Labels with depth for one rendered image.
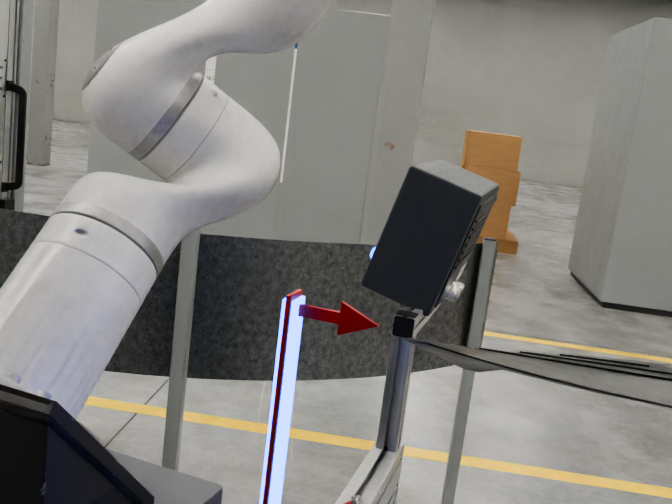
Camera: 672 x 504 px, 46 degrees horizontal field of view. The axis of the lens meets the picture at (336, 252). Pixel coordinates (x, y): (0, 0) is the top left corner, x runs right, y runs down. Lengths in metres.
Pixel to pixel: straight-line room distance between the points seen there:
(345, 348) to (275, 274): 0.32
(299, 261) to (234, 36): 1.35
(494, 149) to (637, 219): 2.34
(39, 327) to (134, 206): 0.15
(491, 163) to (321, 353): 6.35
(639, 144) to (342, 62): 2.37
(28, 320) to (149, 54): 0.30
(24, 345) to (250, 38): 0.39
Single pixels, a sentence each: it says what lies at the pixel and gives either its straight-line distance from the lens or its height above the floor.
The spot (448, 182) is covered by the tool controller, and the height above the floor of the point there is 1.24.
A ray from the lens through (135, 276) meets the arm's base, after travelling 0.78.
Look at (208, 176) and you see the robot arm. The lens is 0.85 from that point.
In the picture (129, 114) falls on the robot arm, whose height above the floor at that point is 1.29.
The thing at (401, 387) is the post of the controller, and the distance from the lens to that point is 1.10.
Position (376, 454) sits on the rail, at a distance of 1.12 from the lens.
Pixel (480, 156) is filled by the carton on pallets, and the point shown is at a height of 0.98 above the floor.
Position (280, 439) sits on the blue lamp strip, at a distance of 0.58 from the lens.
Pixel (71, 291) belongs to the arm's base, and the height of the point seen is 1.13.
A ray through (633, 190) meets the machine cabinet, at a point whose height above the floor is 0.96.
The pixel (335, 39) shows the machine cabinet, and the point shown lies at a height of 1.82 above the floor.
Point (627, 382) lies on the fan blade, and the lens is 0.49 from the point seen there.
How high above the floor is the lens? 1.32
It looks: 11 degrees down
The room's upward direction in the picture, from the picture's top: 7 degrees clockwise
